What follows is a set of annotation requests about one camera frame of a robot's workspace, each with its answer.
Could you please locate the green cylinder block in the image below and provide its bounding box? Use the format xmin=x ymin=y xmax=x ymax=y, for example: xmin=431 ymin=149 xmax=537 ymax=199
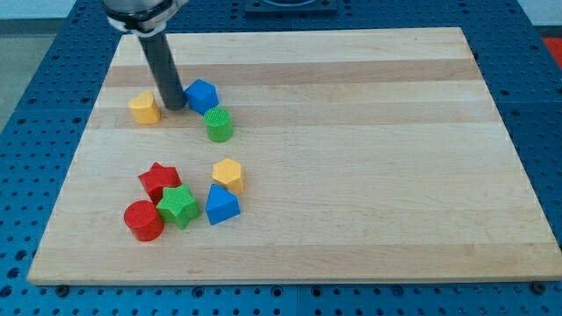
xmin=204 ymin=106 xmax=234 ymax=142

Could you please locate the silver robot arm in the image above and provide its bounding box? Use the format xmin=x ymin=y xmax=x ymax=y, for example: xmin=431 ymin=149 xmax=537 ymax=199
xmin=102 ymin=0 xmax=189 ymax=37

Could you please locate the yellow hexagon block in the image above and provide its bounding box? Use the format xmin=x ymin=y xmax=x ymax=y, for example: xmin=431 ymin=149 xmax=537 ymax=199
xmin=212 ymin=158 xmax=244 ymax=195

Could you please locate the blue triangle block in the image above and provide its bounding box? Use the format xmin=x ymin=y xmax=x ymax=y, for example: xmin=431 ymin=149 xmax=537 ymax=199
xmin=205 ymin=183 xmax=241 ymax=226

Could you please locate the wooden board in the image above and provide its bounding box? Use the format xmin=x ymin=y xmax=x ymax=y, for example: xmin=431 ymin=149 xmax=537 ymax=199
xmin=28 ymin=27 xmax=561 ymax=285

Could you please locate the blue cube block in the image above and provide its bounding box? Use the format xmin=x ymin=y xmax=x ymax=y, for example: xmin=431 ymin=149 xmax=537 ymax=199
xmin=184 ymin=78 xmax=219 ymax=115

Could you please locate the green star block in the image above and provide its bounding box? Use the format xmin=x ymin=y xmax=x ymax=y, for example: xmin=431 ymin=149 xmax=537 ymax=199
xmin=156 ymin=183 xmax=201 ymax=230

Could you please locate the red star block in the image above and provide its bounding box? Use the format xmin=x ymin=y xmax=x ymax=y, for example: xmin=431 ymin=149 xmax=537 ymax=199
xmin=138 ymin=162 xmax=182 ymax=204

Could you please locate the yellow heart block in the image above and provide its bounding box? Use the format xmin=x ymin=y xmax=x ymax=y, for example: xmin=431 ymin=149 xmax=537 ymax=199
xmin=128 ymin=90 xmax=161 ymax=125

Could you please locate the red cylinder block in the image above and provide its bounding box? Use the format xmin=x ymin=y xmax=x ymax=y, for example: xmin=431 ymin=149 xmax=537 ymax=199
xmin=123 ymin=200 xmax=164 ymax=242

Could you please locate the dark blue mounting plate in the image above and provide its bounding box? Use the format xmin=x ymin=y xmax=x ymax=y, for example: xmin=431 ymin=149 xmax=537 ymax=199
xmin=244 ymin=0 xmax=338 ymax=16

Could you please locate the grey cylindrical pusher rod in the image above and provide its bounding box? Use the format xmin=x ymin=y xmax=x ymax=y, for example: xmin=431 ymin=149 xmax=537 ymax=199
xmin=139 ymin=32 xmax=186 ymax=111

